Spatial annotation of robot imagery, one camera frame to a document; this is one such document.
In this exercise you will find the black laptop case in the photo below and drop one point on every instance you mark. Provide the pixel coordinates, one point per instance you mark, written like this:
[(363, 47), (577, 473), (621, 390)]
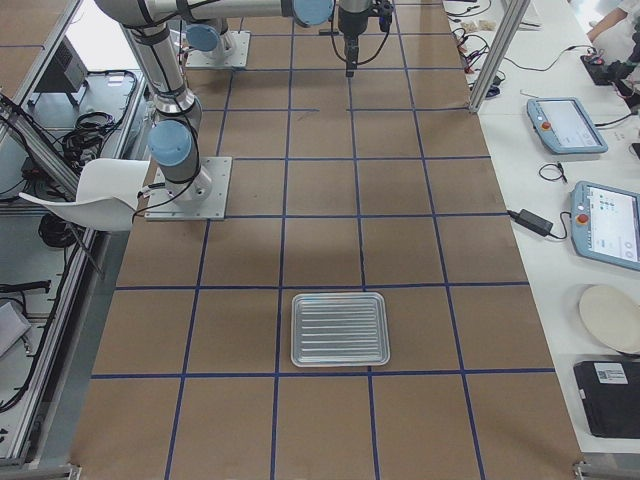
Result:
[(609, 391)]

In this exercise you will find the ribbed metal tray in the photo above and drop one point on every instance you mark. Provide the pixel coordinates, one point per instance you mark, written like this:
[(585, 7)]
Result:
[(339, 329)]

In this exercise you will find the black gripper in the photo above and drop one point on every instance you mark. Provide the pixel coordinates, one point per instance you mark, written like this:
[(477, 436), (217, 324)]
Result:
[(349, 23)]

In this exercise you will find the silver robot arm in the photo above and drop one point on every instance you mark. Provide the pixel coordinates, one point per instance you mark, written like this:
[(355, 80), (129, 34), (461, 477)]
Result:
[(207, 40), (146, 23)]

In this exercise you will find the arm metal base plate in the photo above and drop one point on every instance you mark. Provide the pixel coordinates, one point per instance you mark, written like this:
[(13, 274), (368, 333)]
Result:
[(205, 198), (237, 61)]

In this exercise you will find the black power adapter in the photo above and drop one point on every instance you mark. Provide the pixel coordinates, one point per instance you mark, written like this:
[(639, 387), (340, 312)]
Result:
[(531, 222)]

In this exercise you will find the aluminium frame post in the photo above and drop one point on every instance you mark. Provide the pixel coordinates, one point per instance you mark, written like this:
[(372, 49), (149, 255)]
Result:
[(504, 35)]

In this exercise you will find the white round plate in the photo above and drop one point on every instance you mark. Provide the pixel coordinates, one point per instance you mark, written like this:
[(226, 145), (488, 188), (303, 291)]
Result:
[(611, 317)]

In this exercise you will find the blue teach pendant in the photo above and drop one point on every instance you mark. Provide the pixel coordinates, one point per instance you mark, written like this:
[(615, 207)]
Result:
[(564, 127), (605, 224)]

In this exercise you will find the lower blue teach pendant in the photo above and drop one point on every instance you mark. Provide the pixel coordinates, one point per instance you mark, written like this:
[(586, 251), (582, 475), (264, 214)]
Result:
[(605, 224)]

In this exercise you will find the upper blue teach pendant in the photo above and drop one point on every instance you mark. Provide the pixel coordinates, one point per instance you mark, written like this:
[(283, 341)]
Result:
[(564, 127)]

